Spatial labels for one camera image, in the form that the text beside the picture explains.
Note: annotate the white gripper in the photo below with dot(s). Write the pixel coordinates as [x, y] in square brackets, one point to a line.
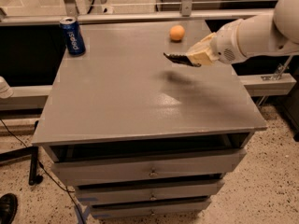
[224, 47]

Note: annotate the black rxbar chocolate wrapper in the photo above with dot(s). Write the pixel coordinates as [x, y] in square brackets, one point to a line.
[180, 59]

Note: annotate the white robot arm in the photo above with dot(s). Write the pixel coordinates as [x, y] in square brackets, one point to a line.
[272, 34]

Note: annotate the blue pepsi can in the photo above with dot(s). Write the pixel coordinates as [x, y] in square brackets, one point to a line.
[72, 36]

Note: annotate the orange fruit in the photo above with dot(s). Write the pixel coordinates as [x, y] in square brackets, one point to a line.
[177, 33]

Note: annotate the grey drawer cabinet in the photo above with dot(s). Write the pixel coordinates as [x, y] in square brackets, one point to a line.
[123, 99]

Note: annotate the top grey drawer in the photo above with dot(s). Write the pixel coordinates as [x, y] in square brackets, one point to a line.
[148, 168]

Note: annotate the grey drawer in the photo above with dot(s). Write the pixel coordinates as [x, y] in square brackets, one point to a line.
[148, 168]
[148, 208]
[171, 191]

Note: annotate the middle grey drawer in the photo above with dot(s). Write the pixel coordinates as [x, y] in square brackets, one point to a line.
[171, 191]

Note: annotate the bottom grey drawer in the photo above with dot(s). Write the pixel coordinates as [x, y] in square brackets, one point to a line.
[148, 208]

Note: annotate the white bottle at left edge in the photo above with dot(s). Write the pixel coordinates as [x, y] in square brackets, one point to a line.
[5, 89]

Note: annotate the black shoe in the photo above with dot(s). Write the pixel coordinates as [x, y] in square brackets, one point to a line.
[8, 208]

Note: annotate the grey metal frame rail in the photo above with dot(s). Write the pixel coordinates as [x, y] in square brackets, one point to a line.
[50, 11]

